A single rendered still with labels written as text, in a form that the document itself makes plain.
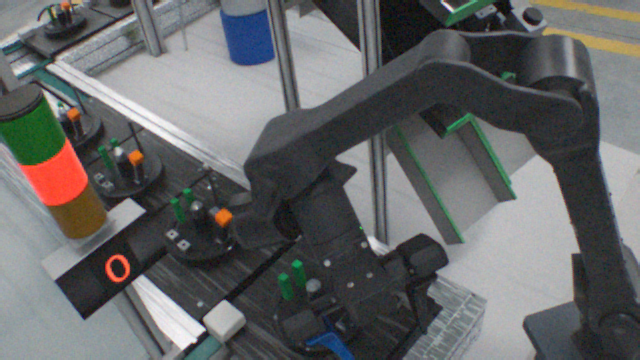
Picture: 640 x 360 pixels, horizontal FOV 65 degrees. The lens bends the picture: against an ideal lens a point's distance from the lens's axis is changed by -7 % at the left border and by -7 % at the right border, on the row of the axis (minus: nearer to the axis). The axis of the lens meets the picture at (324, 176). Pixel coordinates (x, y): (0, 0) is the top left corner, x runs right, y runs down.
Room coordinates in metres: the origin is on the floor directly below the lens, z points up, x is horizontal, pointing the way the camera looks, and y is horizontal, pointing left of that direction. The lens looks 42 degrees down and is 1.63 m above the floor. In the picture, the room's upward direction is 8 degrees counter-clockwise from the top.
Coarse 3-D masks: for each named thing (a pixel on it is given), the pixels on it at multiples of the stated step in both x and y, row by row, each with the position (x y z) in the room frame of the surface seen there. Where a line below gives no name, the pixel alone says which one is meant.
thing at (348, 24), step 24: (312, 0) 0.73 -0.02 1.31; (336, 0) 0.69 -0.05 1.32; (384, 0) 0.75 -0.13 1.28; (408, 0) 0.75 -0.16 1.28; (336, 24) 0.69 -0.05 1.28; (384, 24) 0.70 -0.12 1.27; (408, 24) 0.71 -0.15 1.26; (432, 24) 0.70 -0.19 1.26; (456, 24) 0.67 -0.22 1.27; (384, 48) 0.61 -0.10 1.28; (408, 48) 0.66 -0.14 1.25; (432, 120) 0.54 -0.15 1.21; (456, 120) 0.55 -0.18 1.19
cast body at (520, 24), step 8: (520, 8) 0.70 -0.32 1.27; (528, 8) 0.69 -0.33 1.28; (536, 8) 0.69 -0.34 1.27; (496, 16) 0.73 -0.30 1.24; (512, 16) 0.69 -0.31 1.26; (520, 16) 0.68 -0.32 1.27; (528, 16) 0.67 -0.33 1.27; (536, 16) 0.67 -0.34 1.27; (496, 24) 0.73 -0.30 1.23; (504, 24) 0.70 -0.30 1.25; (512, 24) 0.69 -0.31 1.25; (520, 24) 0.67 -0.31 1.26; (528, 24) 0.67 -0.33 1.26; (536, 24) 0.67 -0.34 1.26; (544, 24) 0.67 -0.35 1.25; (528, 32) 0.66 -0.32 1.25; (536, 32) 0.67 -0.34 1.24
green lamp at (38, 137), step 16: (32, 112) 0.38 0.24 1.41; (48, 112) 0.39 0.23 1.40; (0, 128) 0.37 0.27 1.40; (16, 128) 0.37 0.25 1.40; (32, 128) 0.37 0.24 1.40; (48, 128) 0.38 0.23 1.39; (16, 144) 0.37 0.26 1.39; (32, 144) 0.37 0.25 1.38; (48, 144) 0.38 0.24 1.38; (64, 144) 0.39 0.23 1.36; (16, 160) 0.37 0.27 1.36; (32, 160) 0.37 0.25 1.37; (48, 160) 0.37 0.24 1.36
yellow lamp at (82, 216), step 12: (84, 192) 0.38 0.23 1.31; (60, 204) 0.37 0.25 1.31; (72, 204) 0.37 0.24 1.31; (84, 204) 0.38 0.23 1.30; (96, 204) 0.39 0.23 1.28; (60, 216) 0.37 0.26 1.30; (72, 216) 0.37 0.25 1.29; (84, 216) 0.37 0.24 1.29; (96, 216) 0.38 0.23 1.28; (60, 228) 0.37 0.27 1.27; (72, 228) 0.37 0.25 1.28; (84, 228) 0.37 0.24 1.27; (96, 228) 0.38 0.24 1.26
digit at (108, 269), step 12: (120, 240) 0.38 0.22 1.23; (108, 252) 0.37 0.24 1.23; (120, 252) 0.38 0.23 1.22; (132, 252) 0.39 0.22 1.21; (96, 264) 0.36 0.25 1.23; (108, 264) 0.37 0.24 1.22; (120, 264) 0.38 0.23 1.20; (132, 264) 0.38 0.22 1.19; (96, 276) 0.36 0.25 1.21; (108, 276) 0.36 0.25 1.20; (120, 276) 0.37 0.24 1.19; (132, 276) 0.38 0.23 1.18; (108, 288) 0.36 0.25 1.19
